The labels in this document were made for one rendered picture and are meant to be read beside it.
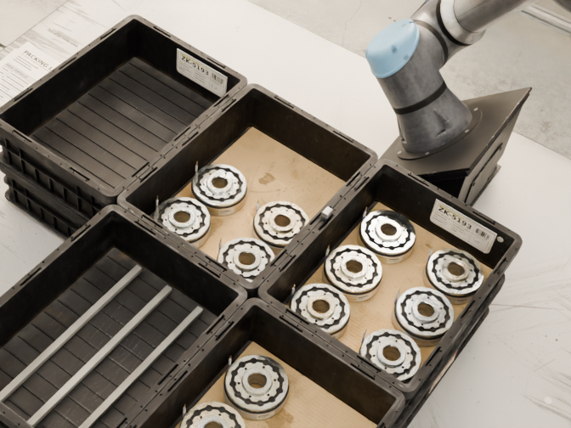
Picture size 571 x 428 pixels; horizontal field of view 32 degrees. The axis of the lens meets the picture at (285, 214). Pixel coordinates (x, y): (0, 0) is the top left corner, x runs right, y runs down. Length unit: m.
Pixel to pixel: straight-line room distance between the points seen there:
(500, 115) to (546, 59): 1.68
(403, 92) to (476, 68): 1.59
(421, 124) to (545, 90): 1.59
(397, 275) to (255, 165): 0.36
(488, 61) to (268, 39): 1.34
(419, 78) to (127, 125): 0.58
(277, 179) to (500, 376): 0.55
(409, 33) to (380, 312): 0.55
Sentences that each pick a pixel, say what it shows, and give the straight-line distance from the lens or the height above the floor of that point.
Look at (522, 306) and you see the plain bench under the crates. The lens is 1.99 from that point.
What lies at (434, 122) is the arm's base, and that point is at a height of 0.90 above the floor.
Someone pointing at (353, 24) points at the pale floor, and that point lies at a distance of 3.58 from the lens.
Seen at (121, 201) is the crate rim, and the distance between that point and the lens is 1.72.
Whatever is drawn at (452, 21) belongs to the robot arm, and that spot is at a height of 1.03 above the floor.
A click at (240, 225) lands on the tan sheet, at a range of 1.82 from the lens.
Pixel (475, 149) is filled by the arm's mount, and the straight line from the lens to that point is 1.90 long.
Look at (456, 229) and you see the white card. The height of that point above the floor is 0.87.
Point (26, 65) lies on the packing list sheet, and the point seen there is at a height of 0.70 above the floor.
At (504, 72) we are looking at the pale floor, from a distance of 3.55.
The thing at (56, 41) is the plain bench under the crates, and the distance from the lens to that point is 2.36.
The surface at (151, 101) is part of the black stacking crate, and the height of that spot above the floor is 0.83.
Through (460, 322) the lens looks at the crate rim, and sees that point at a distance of 1.64.
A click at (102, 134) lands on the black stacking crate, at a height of 0.83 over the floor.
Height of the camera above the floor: 2.24
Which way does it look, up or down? 50 degrees down
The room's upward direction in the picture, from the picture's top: 9 degrees clockwise
